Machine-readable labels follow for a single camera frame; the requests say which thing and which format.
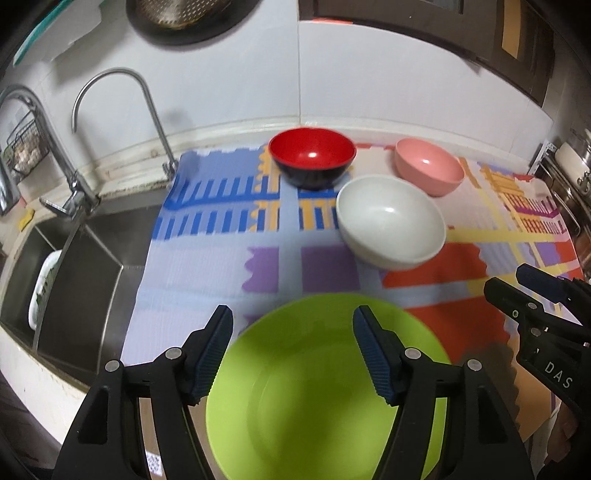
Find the chrome pull-down faucet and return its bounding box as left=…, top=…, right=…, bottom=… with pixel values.
left=0, top=85, right=102, bottom=219

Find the person's right hand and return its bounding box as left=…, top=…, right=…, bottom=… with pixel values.
left=538, top=403, right=578, bottom=479

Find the white pot with lid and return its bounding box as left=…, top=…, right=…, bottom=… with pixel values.
left=555, top=142, right=589, bottom=185

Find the dark wooden window frame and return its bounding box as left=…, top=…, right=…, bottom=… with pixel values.
left=298, top=0, right=555, bottom=105

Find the stainless steel sink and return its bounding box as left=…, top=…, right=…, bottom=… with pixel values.
left=1, top=206, right=158, bottom=385

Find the black frying pan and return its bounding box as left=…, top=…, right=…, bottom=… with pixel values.
left=125, top=0, right=259, bottom=46

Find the colourful patterned mat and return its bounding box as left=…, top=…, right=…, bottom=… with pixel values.
left=119, top=140, right=585, bottom=480

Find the pink bowl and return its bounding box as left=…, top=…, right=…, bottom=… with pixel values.
left=393, top=138, right=465, bottom=197

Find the white ceramic bowl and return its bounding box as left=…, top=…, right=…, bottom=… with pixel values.
left=335, top=174, right=447, bottom=271

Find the kitchen paper towel pack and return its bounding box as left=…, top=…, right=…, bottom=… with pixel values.
left=11, top=0, right=102, bottom=67

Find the wire sponge basket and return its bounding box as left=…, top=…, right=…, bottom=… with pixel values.
left=3, top=116, right=49, bottom=183

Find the white colander in sink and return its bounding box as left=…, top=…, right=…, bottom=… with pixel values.
left=27, top=250, right=62, bottom=331

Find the thin gooseneck faucet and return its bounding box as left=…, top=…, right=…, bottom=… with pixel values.
left=70, top=67, right=177, bottom=179

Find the yellow sponge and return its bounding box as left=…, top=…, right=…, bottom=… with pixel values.
left=18, top=209, right=35, bottom=232

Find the green plastic plate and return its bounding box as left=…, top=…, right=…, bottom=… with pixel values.
left=205, top=293, right=450, bottom=479

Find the red black bowl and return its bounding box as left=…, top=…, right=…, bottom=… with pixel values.
left=267, top=127, right=356, bottom=191

